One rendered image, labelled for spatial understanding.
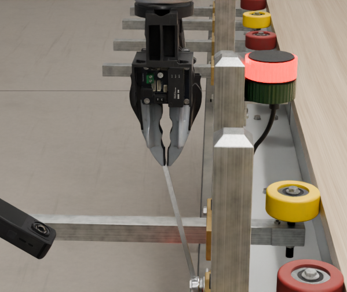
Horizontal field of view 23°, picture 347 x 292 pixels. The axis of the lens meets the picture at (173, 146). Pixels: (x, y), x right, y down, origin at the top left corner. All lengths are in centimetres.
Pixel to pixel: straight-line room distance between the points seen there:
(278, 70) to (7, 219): 36
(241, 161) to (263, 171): 135
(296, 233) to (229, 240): 52
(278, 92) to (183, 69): 12
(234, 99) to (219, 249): 26
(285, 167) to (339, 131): 58
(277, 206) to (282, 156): 94
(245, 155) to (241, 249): 9
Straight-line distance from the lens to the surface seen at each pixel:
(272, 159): 215
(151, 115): 106
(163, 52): 99
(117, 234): 129
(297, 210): 124
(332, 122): 159
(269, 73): 95
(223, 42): 148
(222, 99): 97
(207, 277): 110
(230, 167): 73
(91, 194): 347
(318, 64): 197
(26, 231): 102
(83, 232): 129
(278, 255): 169
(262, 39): 218
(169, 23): 97
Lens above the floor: 142
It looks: 21 degrees down
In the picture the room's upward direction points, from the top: straight up
